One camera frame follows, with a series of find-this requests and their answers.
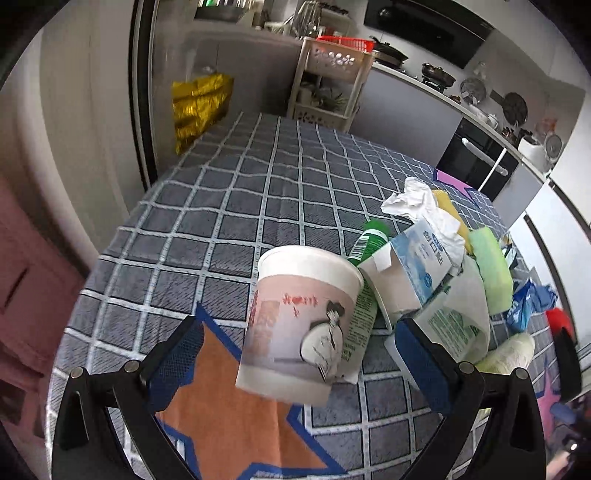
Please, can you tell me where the blue plastic bag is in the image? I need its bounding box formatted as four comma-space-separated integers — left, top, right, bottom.
505, 279, 558, 333

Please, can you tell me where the yellow plastic bag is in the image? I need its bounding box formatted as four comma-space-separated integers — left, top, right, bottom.
171, 72, 235, 155

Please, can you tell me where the grey checked tablecloth with stars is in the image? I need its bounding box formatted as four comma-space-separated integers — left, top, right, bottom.
44, 110, 565, 480

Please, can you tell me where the yellow sponge far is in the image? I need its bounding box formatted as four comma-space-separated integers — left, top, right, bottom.
432, 190, 473, 255

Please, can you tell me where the crumpled white paper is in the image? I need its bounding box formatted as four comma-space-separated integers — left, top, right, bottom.
381, 177, 467, 275

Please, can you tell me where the white stick vacuum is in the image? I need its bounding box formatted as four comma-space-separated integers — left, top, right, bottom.
462, 137, 509, 192

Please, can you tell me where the black built-in oven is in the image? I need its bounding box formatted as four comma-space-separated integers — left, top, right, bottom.
437, 119, 518, 201

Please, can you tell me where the black hanging pan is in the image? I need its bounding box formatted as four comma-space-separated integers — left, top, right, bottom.
489, 90, 529, 128

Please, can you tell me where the green sponge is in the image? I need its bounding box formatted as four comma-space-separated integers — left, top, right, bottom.
469, 227, 513, 316

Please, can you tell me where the white rice cooker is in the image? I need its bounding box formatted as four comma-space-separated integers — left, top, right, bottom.
518, 132, 563, 174

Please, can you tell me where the white refrigerator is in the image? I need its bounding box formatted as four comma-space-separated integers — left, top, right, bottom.
510, 105, 590, 335

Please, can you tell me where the metal steamer rack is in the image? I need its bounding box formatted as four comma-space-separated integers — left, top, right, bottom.
460, 77, 487, 105

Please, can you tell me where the red plastic basket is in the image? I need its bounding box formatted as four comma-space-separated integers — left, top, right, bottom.
318, 35, 375, 53

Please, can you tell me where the white green printed wrapper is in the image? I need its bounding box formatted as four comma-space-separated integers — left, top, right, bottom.
411, 255, 491, 364

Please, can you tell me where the black wok left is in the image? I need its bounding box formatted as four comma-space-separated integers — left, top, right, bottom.
370, 36, 408, 70

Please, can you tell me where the light green plastic bag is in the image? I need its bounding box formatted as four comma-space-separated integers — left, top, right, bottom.
476, 332, 535, 375

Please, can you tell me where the green label plastic bottle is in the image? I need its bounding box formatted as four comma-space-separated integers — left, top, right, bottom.
337, 219, 390, 384

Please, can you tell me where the black wok right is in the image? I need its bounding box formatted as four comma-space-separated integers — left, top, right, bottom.
422, 63, 456, 92

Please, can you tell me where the white blue milk carton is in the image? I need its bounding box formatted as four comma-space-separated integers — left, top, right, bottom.
359, 220, 452, 330

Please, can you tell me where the cream storage trolley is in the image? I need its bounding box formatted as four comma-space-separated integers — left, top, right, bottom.
287, 37, 375, 132

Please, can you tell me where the black wok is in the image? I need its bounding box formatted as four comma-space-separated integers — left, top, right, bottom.
370, 36, 408, 70
422, 63, 456, 92

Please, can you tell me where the black bin with red lid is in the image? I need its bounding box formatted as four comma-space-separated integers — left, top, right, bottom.
545, 308, 582, 402

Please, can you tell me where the pink printed paper cup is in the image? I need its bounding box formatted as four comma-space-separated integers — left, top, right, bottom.
235, 245, 363, 407

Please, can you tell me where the black range hood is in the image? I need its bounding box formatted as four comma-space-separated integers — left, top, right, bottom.
363, 0, 495, 68

